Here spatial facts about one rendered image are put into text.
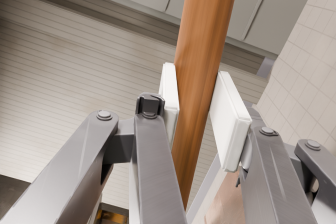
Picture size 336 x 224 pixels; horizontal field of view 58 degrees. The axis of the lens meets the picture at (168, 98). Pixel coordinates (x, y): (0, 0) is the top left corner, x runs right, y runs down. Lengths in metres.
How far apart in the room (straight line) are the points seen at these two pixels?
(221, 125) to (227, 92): 0.02
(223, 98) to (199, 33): 0.04
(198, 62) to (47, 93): 3.70
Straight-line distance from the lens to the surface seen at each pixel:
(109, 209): 2.30
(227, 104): 0.16
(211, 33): 0.19
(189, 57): 0.19
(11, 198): 2.26
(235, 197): 2.12
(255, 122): 0.16
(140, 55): 3.33
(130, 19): 3.39
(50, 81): 3.79
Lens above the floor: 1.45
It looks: 7 degrees down
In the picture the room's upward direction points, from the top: 72 degrees counter-clockwise
